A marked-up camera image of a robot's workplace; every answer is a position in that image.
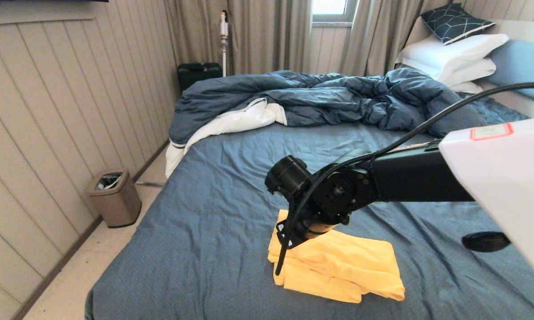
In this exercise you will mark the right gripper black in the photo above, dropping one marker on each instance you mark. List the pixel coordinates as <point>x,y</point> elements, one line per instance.
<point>315,226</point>

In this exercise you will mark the yellow printed t-shirt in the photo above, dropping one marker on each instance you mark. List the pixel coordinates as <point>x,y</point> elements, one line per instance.
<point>338,271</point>

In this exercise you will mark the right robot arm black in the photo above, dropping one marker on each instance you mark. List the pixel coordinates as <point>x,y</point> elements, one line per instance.
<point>507,178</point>

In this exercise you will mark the grey-blue bed sheet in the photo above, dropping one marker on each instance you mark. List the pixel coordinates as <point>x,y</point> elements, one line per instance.
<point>213,222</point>

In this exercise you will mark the dark blue crumpled duvet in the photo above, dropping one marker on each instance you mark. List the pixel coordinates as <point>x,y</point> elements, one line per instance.
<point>338,97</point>

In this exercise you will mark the dark green hard case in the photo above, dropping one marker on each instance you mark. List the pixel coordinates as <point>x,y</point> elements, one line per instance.
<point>195,74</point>

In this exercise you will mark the brown trash bin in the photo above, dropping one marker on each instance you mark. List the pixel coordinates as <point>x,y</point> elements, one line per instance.
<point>120,205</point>

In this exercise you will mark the beige curtain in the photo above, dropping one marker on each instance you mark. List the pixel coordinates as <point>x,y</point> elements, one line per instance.
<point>266,35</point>
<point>373,35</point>

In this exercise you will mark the bin liner with trash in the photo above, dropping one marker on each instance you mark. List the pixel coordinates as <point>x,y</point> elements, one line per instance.
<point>109,181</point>

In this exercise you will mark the white stick vacuum cleaner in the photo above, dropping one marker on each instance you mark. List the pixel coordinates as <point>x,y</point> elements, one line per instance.
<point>224,30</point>

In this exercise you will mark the large white pillow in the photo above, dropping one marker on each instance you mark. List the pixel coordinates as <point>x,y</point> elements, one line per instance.
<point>449,52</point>

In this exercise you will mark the dark patterned cushion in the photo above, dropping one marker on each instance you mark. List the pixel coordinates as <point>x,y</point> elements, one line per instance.
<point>452,23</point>

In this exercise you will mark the blue headboard cushion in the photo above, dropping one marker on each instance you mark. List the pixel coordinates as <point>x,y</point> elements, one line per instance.
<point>524,62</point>

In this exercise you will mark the window with grey frame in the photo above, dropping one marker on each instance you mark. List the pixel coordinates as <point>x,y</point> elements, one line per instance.
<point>329,5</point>

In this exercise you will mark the beige headboard frame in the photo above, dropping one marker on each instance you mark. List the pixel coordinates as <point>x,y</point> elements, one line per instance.
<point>524,106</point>

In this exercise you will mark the black wall screen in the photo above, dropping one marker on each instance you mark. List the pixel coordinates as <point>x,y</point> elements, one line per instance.
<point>26,0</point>

